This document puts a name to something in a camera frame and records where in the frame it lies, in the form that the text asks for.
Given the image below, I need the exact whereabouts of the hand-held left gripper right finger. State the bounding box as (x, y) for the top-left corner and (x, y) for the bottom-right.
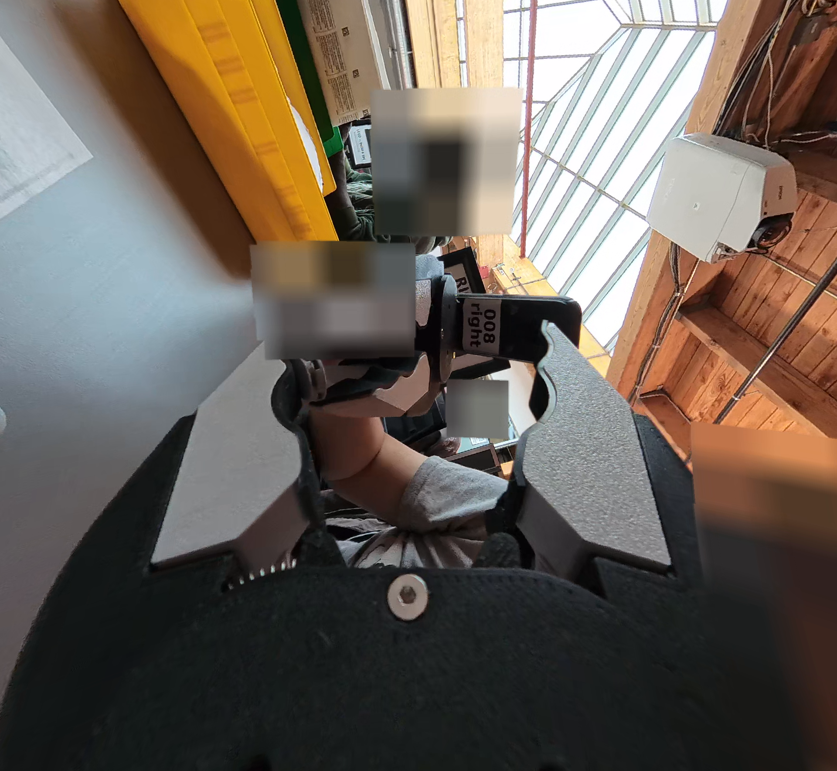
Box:
(507, 320), (673, 585)

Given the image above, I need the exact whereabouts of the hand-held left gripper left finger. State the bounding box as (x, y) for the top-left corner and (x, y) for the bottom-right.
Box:
(150, 358), (328, 580)

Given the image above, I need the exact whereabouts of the white paper sheet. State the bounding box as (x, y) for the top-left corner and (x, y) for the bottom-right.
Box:
(288, 94), (327, 193)

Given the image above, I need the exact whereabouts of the yellow plastic bin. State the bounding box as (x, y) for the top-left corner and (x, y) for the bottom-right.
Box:
(110, 0), (339, 242)

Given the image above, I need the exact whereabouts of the green plastic bin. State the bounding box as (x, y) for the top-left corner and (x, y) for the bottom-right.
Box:
(245, 0), (344, 157)

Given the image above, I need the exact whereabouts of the small marker sign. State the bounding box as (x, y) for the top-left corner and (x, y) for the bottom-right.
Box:
(347, 120), (374, 173)

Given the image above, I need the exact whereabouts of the white printed cardboard box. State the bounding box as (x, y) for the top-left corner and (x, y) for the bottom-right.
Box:
(273, 0), (396, 126)

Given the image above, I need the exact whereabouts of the white lego instruction booklet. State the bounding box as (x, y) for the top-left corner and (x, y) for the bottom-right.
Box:
(0, 38), (94, 219)

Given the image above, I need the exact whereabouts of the red ceiling pipe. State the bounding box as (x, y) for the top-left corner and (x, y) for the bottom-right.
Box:
(520, 0), (544, 258)

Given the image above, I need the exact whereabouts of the white ceiling projector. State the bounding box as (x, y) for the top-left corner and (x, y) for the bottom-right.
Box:
(646, 132), (799, 263)

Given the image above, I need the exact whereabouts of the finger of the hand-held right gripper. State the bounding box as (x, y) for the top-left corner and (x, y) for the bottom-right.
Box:
(304, 355), (446, 419)

